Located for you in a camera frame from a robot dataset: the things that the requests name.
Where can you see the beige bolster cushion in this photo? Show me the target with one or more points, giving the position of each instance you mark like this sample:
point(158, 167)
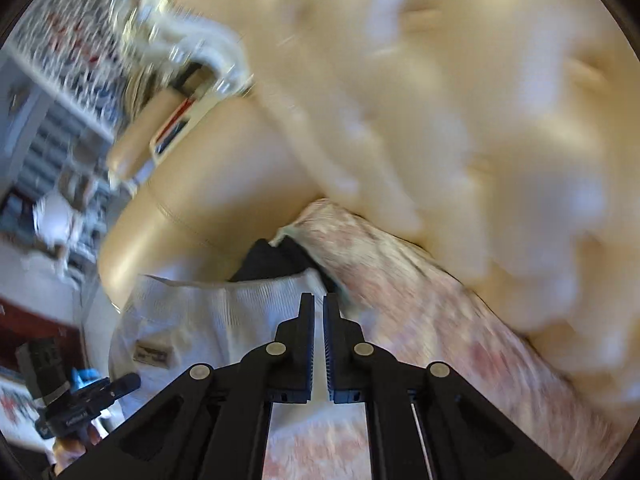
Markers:
point(137, 140)

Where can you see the floral lace blanket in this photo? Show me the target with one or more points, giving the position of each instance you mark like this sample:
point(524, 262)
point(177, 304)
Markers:
point(425, 320)

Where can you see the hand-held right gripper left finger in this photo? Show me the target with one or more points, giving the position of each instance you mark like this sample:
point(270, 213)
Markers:
point(307, 350)

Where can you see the white box red blue print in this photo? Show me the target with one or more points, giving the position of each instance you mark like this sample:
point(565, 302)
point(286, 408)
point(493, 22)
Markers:
point(172, 132)

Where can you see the person's left hand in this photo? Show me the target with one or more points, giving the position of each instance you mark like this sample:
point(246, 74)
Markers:
point(70, 452)

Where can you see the patterned wall hanging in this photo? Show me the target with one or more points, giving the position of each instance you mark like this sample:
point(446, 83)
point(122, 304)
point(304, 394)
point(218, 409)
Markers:
point(65, 45)

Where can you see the grey shelving unit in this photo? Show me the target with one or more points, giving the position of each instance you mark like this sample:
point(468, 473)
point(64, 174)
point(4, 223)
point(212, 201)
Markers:
point(45, 130)

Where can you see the cream tufted leather sofa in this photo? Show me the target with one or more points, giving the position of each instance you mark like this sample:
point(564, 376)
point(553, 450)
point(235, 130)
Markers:
point(450, 110)

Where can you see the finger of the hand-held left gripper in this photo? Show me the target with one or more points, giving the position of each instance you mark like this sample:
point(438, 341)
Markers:
point(122, 385)
point(86, 378)

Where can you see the white blurred object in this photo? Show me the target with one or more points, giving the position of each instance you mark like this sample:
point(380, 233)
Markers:
point(52, 220)

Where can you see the dark red furniture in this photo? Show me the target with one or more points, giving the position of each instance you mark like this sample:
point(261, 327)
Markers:
point(30, 325)

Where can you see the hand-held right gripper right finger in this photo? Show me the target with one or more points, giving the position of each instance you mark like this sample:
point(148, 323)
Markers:
point(330, 355)

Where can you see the black garment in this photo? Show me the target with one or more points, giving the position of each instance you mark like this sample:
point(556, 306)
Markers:
point(270, 265)

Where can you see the light grey sweater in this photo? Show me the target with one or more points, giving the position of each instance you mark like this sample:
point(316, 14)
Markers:
point(200, 320)

